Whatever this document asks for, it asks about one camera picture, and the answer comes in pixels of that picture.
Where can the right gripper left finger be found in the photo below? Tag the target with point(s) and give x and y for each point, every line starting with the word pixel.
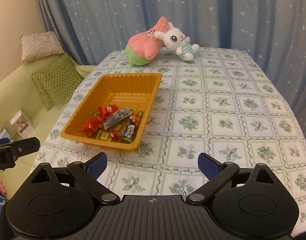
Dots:
pixel 87 174

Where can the small white box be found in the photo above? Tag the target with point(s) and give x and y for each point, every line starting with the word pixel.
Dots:
pixel 22 124

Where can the yellow green candy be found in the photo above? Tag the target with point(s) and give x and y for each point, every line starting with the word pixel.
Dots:
pixel 102 135

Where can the orange plastic tray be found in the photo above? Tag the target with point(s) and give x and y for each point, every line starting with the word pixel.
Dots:
pixel 135 91

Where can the pink green star plush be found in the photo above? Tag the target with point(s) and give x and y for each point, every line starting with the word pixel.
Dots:
pixel 143 47

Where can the green floral tablecloth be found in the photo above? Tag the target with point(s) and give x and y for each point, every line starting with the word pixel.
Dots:
pixel 220 103

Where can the dark chocolate bar wrapper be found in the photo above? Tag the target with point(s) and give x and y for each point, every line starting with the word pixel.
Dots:
pixel 132 127

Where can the large red snack packet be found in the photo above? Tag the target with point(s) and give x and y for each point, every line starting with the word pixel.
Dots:
pixel 92 126

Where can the green zigzag cushion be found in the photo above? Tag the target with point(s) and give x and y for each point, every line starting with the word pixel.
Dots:
pixel 57 82

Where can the white bunny plush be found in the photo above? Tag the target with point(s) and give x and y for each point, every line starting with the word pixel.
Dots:
pixel 175 40

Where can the blue star curtain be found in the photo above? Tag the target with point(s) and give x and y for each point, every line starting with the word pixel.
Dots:
pixel 273 32

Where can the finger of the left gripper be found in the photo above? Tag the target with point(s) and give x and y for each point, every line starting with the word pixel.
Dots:
pixel 25 147
pixel 4 141

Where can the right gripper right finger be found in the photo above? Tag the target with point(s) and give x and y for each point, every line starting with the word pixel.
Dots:
pixel 218 175

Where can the dark red candy wrapper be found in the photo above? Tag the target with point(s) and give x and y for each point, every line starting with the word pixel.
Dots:
pixel 107 110

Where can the clear dark snack packet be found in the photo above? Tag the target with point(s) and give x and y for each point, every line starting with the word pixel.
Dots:
pixel 116 117

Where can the small red candy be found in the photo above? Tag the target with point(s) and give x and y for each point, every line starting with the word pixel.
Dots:
pixel 116 135

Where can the beige embroidered pillow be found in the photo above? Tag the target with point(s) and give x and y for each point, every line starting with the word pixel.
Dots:
pixel 38 46

